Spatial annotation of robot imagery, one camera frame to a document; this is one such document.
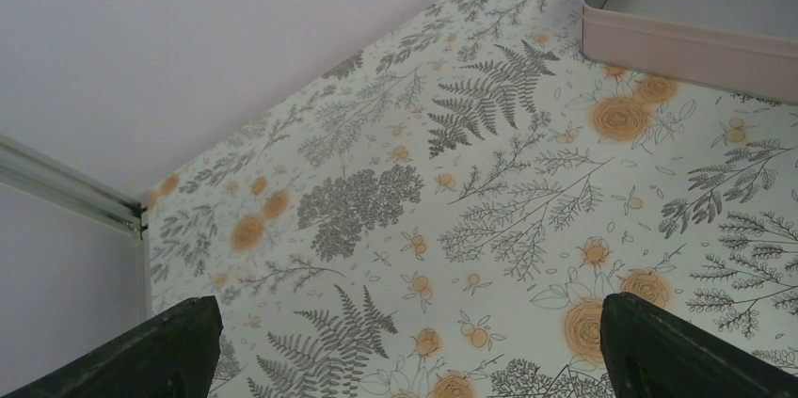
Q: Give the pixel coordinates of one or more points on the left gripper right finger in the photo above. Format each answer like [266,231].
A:
[650,352]

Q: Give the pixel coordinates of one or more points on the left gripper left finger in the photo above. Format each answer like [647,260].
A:
[173,354]

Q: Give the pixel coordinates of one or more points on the pink square tin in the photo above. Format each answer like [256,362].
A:
[748,46]

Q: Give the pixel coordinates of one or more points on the left aluminium frame post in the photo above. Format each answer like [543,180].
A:
[42,176]

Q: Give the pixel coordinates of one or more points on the floral table mat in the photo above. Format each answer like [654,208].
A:
[443,213]

